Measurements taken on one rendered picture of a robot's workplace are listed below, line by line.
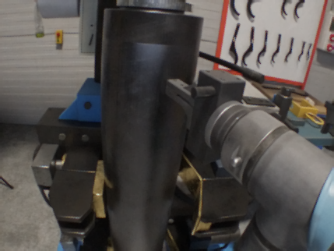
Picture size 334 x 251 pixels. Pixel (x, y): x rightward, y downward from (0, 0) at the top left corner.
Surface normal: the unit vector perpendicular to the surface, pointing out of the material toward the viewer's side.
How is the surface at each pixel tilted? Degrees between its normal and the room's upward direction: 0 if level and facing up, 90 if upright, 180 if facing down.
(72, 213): 0
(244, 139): 55
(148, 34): 90
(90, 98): 90
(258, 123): 25
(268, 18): 90
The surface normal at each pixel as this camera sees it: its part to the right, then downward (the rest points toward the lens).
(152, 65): 0.15, 0.50
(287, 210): -0.88, 0.18
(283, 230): -0.71, 0.27
